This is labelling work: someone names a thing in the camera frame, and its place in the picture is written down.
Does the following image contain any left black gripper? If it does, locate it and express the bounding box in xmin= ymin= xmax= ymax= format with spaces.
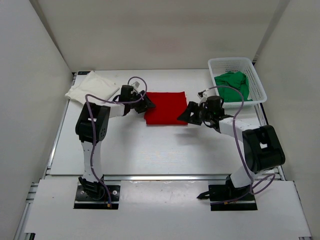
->
xmin=128 ymin=90 xmax=156 ymax=114

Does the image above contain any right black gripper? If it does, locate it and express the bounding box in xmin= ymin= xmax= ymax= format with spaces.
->
xmin=178 ymin=102 xmax=214 ymax=127

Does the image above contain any red t shirt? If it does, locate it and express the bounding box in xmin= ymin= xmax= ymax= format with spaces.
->
xmin=144 ymin=91 xmax=188 ymax=126

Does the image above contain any green item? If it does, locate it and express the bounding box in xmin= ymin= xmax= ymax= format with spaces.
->
xmin=214 ymin=71 xmax=252 ymax=103

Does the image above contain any white t shirt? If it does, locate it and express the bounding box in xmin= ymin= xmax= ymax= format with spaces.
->
xmin=65 ymin=71 xmax=120 ymax=105

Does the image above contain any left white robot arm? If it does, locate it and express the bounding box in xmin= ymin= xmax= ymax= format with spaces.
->
xmin=75 ymin=84 xmax=156 ymax=205

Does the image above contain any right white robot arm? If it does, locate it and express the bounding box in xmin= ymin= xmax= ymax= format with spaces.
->
xmin=177 ymin=96 xmax=285 ymax=203

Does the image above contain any white plastic basket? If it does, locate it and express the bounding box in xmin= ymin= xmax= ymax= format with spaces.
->
xmin=207 ymin=57 xmax=267 ymax=107

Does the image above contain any black label on table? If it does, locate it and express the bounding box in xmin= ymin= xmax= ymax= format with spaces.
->
xmin=77 ymin=71 xmax=90 ymax=76

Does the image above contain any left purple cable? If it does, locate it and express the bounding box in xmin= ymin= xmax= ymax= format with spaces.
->
xmin=84 ymin=76 xmax=148 ymax=208

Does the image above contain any purple cable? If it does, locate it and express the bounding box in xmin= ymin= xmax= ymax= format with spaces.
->
xmin=84 ymin=76 xmax=148 ymax=208
xmin=197 ymin=85 xmax=277 ymax=206

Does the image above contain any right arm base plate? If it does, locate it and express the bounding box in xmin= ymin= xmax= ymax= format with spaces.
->
xmin=197 ymin=184 xmax=258 ymax=212

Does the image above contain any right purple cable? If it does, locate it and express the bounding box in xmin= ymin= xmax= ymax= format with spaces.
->
xmin=197 ymin=85 xmax=277 ymax=206

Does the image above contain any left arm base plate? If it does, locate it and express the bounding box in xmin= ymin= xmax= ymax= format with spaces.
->
xmin=73 ymin=183 xmax=121 ymax=210

